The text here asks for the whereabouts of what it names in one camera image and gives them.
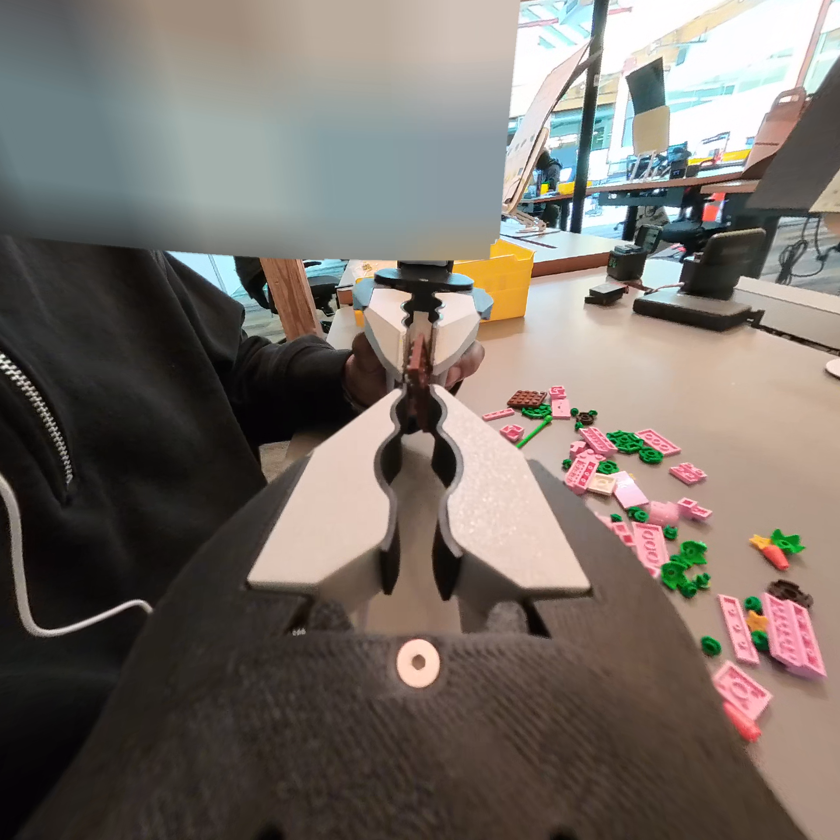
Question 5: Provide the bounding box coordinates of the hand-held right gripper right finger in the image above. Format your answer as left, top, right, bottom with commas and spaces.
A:
430, 387, 592, 599

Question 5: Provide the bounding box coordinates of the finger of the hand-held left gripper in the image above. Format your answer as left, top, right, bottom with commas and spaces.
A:
430, 298, 480, 388
364, 292, 414, 389

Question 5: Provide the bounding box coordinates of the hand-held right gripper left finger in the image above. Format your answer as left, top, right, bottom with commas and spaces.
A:
248, 388, 408, 595

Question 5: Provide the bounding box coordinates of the person's left forearm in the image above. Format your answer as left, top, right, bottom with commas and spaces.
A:
233, 331, 355, 444

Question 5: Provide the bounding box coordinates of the person's left hand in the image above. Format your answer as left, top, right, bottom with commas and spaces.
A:
343, 331, 487, 413

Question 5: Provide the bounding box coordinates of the clear plastic bag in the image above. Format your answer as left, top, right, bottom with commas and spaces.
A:
344, 259, 398, 290

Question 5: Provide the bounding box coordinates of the yellow plastic bin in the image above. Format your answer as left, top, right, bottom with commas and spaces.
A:
354, 238, 536, 329

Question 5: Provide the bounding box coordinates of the wooden display easel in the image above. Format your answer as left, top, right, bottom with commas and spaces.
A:
502, 39, 592, 234

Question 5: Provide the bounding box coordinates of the small black battery box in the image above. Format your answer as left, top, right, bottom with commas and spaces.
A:
607, 224, 664, 283

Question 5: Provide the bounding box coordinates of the black pole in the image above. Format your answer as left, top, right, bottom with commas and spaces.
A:
570, 0, 611, 234

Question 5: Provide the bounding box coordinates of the black dock device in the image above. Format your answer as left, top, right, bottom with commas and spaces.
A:
633, 227, 767, 331

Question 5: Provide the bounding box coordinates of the long wooden desk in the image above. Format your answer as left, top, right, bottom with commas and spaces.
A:
587, 161, 775, 198

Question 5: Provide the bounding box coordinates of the pile of pink toy bricks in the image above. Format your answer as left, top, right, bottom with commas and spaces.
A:
482, 385, 828, 723

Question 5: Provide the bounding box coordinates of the black panel on cardboard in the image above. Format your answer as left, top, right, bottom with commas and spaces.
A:
623, 56, 673, 158

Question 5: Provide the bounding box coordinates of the brown paper bag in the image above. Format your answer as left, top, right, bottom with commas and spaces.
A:
742, 85, 811, 181

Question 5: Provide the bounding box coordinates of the dark grey board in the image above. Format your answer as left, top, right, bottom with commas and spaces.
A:
745, 62, 840, 214

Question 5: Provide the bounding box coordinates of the wooden post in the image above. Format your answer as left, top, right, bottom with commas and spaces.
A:
259, 258, 326, 342

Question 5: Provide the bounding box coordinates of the white cable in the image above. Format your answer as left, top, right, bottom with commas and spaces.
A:
0, 471, 153, 639

